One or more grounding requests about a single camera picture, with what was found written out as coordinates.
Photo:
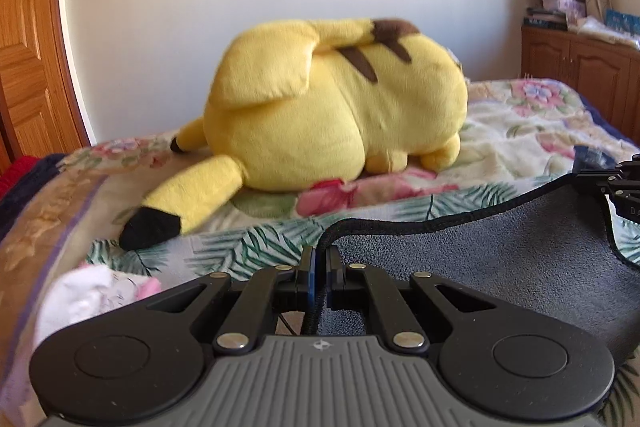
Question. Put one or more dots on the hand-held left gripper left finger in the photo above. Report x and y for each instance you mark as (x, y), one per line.
(310, 279)

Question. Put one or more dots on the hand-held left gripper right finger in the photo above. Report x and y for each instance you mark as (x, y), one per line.
(331, 274)

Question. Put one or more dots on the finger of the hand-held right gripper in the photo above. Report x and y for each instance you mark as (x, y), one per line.
(630, 164)
(595, 182)

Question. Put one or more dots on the grey towel with black edge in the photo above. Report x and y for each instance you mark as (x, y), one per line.
(500, 257)

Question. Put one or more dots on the floral bed blanket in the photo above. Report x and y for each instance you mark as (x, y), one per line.
(525, 132)

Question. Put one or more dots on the wooden cabinet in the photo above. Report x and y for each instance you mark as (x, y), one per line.
(580, 62)

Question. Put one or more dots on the clear plastic bag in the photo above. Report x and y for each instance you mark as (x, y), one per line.
(607, 32)

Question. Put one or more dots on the blue book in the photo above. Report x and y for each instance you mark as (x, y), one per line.
(622, 19)

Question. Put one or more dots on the stack of dark books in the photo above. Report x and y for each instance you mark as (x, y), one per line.
(545, 21)

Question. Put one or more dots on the yellow plush toy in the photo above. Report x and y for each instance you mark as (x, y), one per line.
(340, 107)

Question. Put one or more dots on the purple patterned box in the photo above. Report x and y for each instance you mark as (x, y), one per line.
(565, 3)

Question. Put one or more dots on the white and pink cloth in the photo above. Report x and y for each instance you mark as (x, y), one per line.
(90, 302)

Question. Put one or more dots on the red knitted cloth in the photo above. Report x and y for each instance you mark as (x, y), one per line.
(15, 174)

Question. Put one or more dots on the wooden door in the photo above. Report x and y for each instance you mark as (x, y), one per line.
(30, 37)

